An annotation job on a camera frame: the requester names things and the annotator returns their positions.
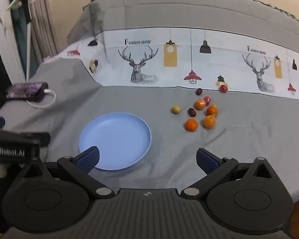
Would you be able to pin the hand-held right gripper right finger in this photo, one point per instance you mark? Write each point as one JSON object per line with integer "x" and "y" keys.
{"x": 207, "y": 160}

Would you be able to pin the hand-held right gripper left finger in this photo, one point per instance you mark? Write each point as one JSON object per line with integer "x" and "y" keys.
{"x": 88, "y": 159}

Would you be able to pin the blue plate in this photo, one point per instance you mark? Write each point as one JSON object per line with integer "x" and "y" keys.
{"x": 117, "y": 139}

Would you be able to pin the small orange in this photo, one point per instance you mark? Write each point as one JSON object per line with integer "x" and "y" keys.
{"x": 209, "y": 121}
{"x": 199, "y": 104}
{"x": 191, "y": 125}

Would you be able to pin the red-orange peach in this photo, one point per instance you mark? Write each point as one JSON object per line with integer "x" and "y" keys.
{"x": 211, "y": 110}

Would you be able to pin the dark red jujube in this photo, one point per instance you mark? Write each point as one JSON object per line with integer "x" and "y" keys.
{"x": 191, "y": 112}
{"x": 198, "y": 91}

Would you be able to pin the small red fruit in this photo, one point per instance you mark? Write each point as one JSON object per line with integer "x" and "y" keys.
{"x": 223, "y": 88}
{"x": 208, "y": 100}

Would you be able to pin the smartphone with purple screen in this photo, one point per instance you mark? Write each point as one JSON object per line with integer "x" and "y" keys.
{"x": 26, "y": 91}

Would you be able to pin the grey deer print bed sheet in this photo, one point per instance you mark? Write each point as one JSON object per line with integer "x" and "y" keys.
{"x": 139, "y": 99}

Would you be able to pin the grey striped curtain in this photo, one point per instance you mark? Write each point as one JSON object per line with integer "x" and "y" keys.
{"x": 43, "y": 22}

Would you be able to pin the white frame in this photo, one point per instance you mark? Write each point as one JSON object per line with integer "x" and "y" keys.
{"x": 2, "y": 29}

